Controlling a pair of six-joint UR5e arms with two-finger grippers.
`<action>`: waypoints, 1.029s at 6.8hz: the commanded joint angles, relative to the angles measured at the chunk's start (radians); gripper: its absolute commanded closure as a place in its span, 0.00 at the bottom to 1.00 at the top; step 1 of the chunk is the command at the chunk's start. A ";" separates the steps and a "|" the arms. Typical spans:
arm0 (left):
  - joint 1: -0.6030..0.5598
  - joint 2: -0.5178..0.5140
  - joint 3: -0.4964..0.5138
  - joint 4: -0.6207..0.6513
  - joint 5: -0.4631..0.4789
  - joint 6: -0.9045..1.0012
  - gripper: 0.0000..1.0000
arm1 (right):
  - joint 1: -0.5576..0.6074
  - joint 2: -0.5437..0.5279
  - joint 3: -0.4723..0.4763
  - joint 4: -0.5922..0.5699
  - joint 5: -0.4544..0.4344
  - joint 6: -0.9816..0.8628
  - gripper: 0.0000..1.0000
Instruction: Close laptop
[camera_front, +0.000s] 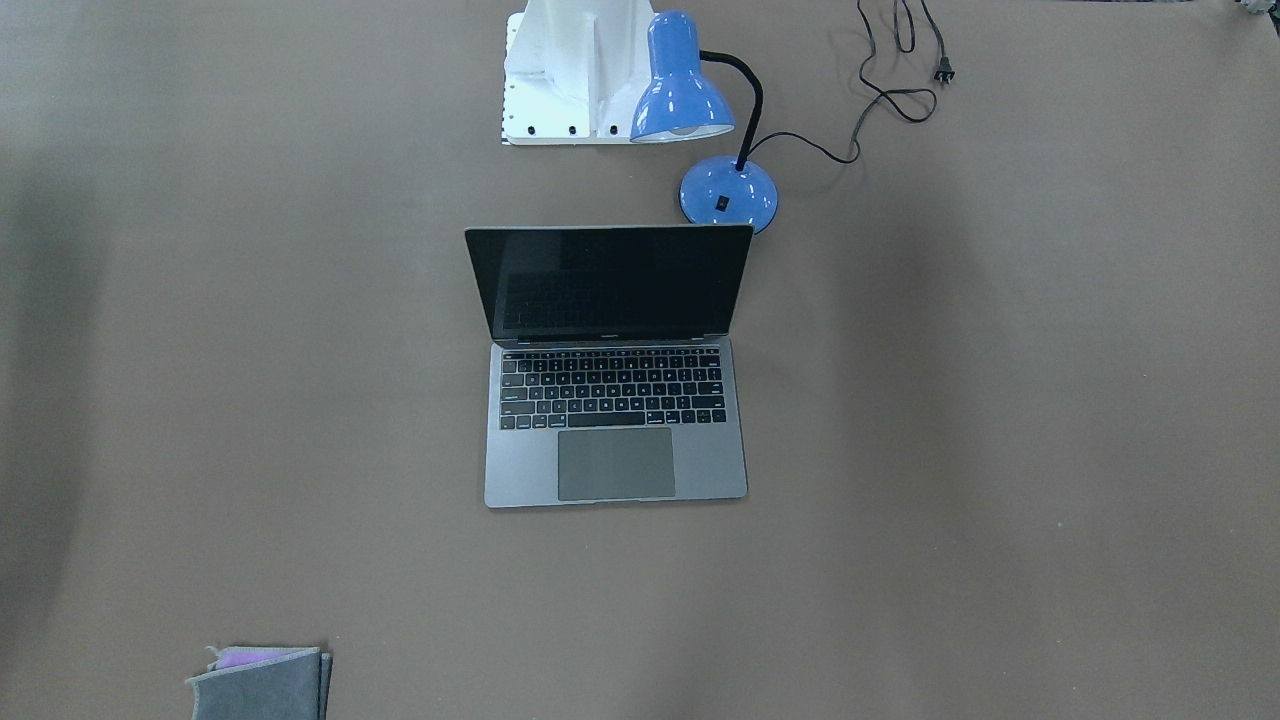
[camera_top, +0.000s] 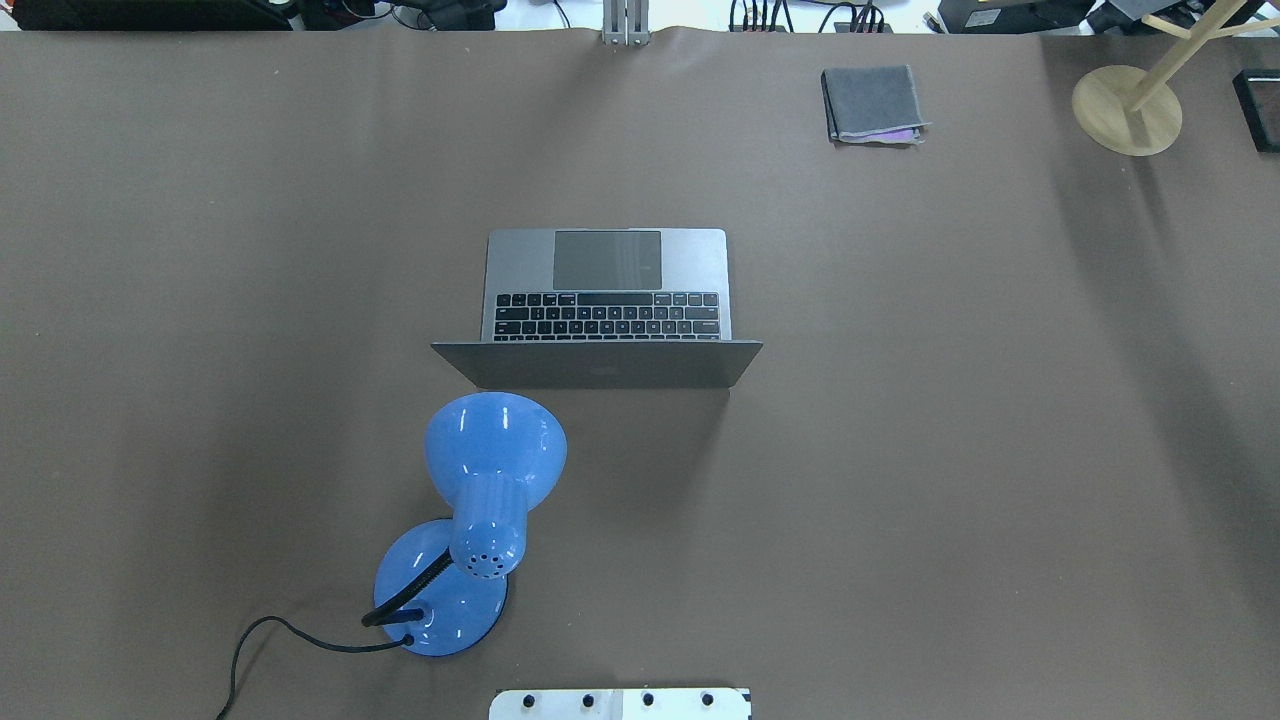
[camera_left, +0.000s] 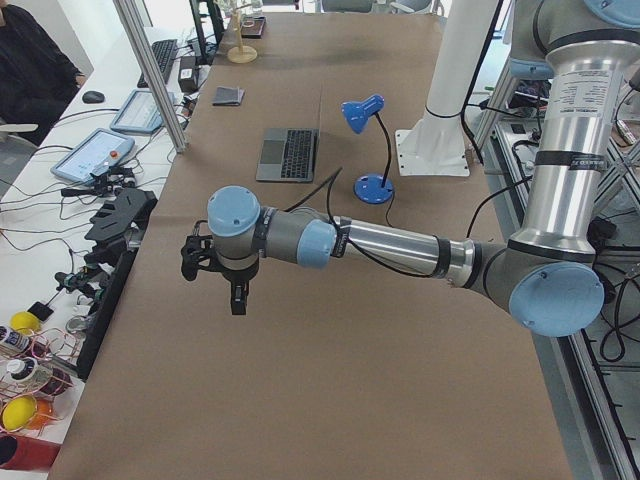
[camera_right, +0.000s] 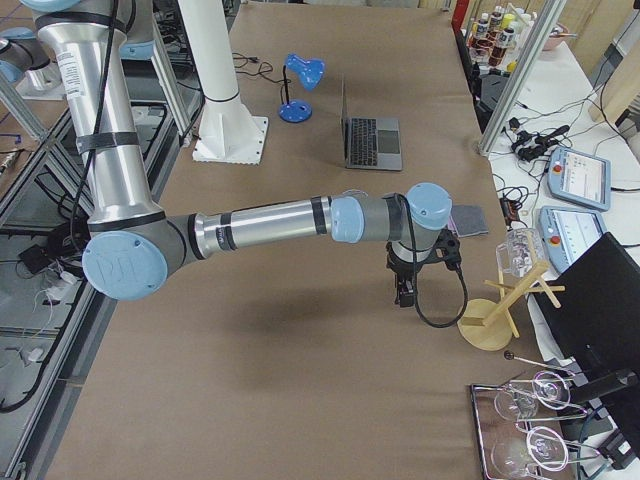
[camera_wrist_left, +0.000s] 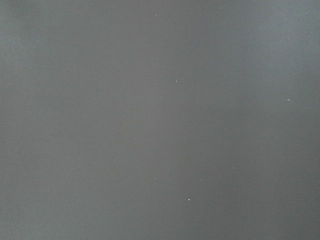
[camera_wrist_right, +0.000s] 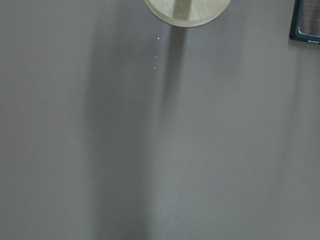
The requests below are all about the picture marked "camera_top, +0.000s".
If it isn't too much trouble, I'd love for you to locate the black tray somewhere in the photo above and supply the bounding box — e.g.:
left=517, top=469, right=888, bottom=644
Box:
left=1231, top=69, right=1279, bottom=154

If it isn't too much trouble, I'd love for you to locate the grey laptop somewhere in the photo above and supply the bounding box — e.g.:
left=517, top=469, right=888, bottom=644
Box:
left=434, top=227, right=763, bottom=391

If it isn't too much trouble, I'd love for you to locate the black lamp power cable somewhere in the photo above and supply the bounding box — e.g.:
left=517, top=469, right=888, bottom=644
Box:
left=215, top=615, right=415, bottom=720

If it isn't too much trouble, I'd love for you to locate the wooden mug tree stand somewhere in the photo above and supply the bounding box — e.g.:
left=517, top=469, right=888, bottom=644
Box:
left=1071, top=1, right=1279, bottom=158

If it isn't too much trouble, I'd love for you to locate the aluminium camera mount post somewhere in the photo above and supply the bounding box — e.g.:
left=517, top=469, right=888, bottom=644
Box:
left=602, top=0, right=652, bottom=47

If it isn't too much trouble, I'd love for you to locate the folded grey cloth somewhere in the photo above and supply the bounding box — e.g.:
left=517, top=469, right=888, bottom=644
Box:
left=820, top=64, right=929, bottom=146

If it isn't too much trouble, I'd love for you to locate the blue desk lamp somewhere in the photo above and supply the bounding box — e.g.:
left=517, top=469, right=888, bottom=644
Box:
left=361, top=392, right=568, bottom=659

